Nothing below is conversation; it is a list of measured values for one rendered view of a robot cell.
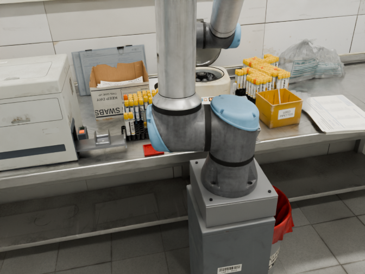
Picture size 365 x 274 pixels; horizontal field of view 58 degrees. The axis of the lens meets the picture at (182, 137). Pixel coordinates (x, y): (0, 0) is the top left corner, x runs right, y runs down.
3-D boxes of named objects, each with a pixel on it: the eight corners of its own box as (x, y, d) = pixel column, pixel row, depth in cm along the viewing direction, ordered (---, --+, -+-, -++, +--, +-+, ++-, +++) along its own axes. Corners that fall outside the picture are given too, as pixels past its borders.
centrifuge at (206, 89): (177, 116, 141) (175, 88, 134) (176, 88, 166) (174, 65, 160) (233, 112, 141) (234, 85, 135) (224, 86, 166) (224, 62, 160)
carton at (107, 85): (94, 121, 140) (88, 87, 132) (96, 94, 164) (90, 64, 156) (153, 113, 143) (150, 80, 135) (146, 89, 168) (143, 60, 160)
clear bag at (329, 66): (307, 79, 171) (311, 52, 164) (300, 67, 185) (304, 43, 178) (348, 79, 168) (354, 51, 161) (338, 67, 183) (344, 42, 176)
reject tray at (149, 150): (144, 156, 115) (144, 155, 115) (143, 146, 121) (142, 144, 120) (164, 154, 116) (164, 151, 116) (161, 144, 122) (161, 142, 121)
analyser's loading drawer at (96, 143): (67, 156, 114) (63, 143, 111) (68, 146, 119) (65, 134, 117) (127, 148, 117) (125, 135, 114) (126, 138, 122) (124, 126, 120)
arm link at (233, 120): (259, 162, 80) (267, 113, 73) (203, 163, 80) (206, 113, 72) (250, 135, 90) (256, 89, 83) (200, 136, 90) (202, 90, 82)
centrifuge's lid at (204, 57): (175, 20, 151) (174, 19, 158) (177, 74, 161) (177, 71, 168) (222, 17, 151) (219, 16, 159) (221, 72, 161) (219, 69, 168)
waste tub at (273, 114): (269, 129, 128) (271, 105, 123) (253, 114, 139) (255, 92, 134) (300, 123, 131) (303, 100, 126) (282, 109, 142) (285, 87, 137)
